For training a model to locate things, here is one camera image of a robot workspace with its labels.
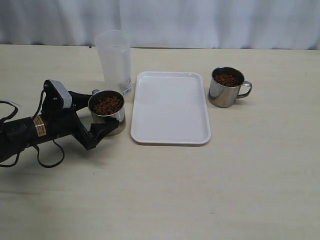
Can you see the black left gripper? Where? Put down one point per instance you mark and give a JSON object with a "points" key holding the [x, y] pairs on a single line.
{"points": [[61, 122]]}

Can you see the steel mug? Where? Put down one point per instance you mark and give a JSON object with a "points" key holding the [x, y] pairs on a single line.
{"points": [[119, 116], [224, 97]]}

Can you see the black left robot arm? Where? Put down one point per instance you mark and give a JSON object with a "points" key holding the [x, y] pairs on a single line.
{"points": [[17, 135]]}

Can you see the brown kibble in left mug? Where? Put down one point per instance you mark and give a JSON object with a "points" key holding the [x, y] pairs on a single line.
{"points": [[108, 106]]}

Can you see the brown kibble in mug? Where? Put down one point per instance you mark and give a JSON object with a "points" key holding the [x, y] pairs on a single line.
{"points": [[108, 106], [227, 80]]}

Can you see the translucent plastic tumbler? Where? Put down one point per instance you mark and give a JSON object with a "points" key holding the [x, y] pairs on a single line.
{"points": [[114, 51]]}

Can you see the white plastic tray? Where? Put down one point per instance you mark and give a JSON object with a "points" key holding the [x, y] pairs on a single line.
{"points": [[170, 108]]}

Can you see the white curtain backdrop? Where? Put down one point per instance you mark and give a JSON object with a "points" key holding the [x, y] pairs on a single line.
{"points": [[191, 24]]}

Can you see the brown kibble in right mug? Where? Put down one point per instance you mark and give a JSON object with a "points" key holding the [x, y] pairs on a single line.
{"points": [[227, 80]]}

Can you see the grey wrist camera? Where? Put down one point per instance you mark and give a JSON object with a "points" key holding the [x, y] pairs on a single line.
{"points": [[62, 93]]}

